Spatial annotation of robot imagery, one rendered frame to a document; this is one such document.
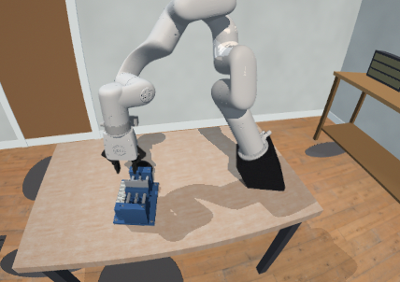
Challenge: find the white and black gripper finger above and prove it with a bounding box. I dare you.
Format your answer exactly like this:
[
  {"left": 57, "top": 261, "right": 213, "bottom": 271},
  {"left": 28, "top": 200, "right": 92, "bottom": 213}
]
[
  {"left": 101, "top": 150, "right": 121, "bottom": 174},
  {"left": 131, "top": 146, "right": 146, "bottom": 175}
]

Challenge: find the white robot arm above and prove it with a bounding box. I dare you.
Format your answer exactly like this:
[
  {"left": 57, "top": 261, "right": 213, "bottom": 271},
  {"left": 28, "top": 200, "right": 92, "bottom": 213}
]
[{"left": 98, "top": 0, "right": 272, "bottom": 161}]

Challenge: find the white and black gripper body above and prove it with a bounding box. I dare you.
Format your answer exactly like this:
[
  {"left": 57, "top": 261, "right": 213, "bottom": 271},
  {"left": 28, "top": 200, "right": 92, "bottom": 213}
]
[{"left": 103, "top": 126, "right": 138, "bottom": 161}]

